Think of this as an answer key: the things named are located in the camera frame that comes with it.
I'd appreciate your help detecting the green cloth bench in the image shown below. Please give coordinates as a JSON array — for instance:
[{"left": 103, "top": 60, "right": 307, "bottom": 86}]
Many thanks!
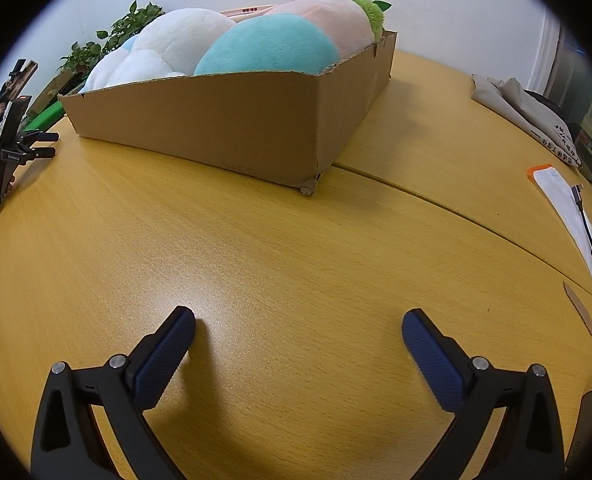
[{"left": 23, "top": 101, "right": 65, "bottom": 131}]

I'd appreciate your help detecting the grey folded cloth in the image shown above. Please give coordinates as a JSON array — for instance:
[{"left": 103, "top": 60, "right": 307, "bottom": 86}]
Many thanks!
[{"left": 471, "top": 74, "right": 582, "bottom": 167}]

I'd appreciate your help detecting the brown box on bench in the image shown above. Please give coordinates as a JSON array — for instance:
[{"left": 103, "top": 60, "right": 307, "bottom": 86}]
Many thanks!
[{"left": 27, "top": 70, "right": 75, "bottom": 119}]

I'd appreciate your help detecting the potted green plant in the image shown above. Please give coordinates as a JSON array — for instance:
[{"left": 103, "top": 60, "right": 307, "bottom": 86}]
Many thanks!
[
  {"left": 96, "top": 0, "right": 165, "bottom": 54},
  {"left": 60, "top": 41, "right": 106, "bottom": 74}
]

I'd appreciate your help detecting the white orange envelope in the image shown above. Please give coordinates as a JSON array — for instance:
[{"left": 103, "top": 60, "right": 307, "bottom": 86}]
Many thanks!
[{"left": 527, "top": 165, "right": 592, "bottom": 278}]

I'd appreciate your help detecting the teal pink plush toy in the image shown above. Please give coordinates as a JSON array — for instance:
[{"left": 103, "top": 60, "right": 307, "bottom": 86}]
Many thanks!
[{"left": 194, "top": 0, "right": 390, "bottom": 76}]

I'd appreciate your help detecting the brown cardboard box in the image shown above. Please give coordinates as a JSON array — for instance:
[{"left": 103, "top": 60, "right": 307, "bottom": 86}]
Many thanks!
[{"left": 61, "top": 30, "right": 397, "bottom": 195}]

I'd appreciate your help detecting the white panda plush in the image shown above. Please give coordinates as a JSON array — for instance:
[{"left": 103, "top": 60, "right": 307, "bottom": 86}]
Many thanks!
[{"left": 82, "top": 8, "right": 236, "bottom": 92}]

